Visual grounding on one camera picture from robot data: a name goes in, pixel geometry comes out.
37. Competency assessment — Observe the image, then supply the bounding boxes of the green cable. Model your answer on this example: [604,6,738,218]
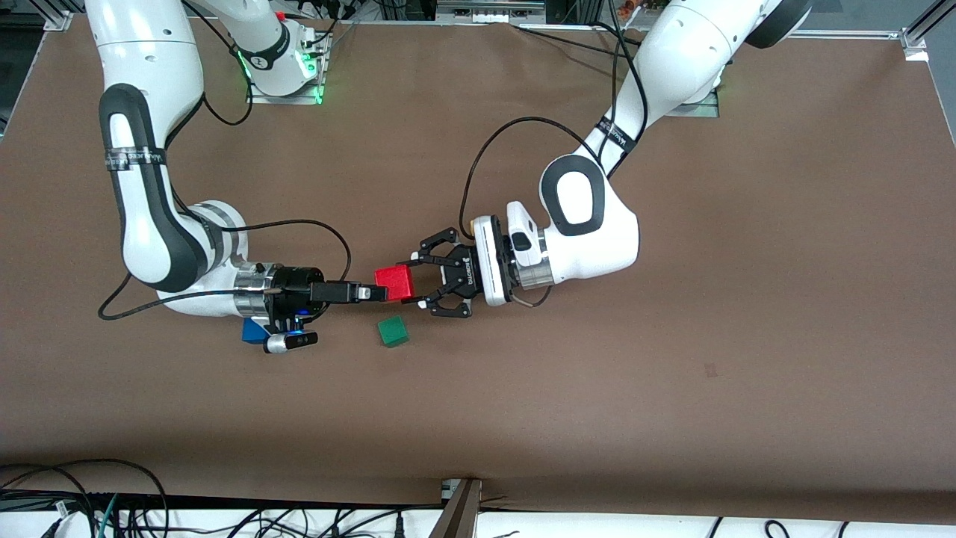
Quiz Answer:
[96,493,120,538]

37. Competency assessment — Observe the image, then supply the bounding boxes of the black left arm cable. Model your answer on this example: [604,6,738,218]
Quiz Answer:
[459,0,649,240]

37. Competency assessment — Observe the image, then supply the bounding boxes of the aluminium camera post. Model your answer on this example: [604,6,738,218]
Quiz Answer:
[429,478,482,538]

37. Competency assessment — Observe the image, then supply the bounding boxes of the large table cover sheet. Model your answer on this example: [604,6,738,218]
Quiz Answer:
[0,15,956,524]

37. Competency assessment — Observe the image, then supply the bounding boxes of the black base cable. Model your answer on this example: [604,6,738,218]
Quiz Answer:
[512,21,624,61]

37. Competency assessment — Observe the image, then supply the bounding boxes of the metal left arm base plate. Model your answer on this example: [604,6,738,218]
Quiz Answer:
[665,86,721,118]

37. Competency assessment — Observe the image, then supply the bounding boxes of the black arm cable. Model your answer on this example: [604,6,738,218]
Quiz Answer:
[459,0,649,240]
[99,0,352,321]

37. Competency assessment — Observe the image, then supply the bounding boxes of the aluminium diagonal strut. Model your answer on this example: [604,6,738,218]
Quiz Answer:
[905,0,956,46]

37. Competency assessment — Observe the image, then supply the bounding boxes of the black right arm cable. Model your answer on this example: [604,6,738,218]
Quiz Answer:
[99,0,352,321]

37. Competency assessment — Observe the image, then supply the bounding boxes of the green wooden block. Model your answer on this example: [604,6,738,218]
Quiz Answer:
[376,315,410,348]

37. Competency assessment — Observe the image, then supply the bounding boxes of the red wooden block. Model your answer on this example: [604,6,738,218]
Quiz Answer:
[374,265,416,303]

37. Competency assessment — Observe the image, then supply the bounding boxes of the black looped cable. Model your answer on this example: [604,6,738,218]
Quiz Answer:
[0,457,171,538]

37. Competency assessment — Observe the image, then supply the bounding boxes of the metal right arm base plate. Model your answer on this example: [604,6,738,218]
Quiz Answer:
[246,30,327,105]

